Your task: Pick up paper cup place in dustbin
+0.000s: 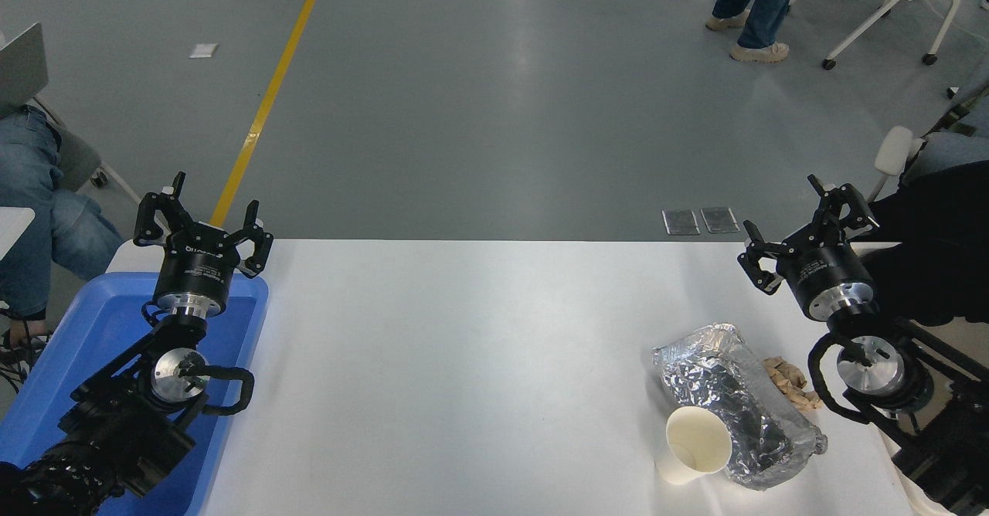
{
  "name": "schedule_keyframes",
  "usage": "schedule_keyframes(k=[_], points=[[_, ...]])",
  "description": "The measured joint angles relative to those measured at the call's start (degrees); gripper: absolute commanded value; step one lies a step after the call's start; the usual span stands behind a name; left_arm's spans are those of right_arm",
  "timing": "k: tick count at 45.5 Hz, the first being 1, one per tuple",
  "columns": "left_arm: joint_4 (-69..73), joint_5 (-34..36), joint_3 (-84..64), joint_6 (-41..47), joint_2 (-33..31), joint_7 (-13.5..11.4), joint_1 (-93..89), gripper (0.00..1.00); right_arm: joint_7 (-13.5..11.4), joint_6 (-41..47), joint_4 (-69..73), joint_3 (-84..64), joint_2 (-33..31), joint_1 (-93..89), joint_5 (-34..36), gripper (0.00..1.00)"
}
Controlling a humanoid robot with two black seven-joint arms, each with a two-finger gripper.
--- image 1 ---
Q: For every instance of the person beside robot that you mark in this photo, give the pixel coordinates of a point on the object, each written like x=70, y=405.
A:
x=943, y=238

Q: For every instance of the grey laptop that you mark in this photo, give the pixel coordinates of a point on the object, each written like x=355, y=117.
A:
x=19, y=68

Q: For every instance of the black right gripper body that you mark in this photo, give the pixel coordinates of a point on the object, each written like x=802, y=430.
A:
x=823, y=273

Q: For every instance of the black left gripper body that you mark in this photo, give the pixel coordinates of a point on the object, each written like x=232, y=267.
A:
x=197, y=265

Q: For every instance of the silver floor plate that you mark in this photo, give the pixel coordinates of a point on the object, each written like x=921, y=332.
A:
x=681, y=222
x=719, y=220

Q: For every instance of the small white table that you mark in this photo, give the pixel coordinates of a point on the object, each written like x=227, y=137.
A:
x=11, y=226

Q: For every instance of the crumpled tan paper ball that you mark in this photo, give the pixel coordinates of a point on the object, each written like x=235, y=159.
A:
x=788, y=381

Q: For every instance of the seated person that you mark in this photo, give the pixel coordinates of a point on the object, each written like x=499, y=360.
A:
x=31, y=207

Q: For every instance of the blue plastic tray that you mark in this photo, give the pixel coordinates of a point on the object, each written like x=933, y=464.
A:
x=77, y=330

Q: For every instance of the white padded chair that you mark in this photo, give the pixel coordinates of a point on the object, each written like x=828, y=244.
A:
x=894, y=149

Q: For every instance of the grey office chair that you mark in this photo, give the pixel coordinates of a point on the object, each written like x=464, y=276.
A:
x=77, y=157

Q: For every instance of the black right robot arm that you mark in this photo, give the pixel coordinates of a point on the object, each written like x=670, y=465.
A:
x=939, y=454

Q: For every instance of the crumpled silver foil tray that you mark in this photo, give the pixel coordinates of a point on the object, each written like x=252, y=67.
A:
x=726, y=381

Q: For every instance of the white paper cup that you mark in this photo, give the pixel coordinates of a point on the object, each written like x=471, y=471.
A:
x=691, y=443

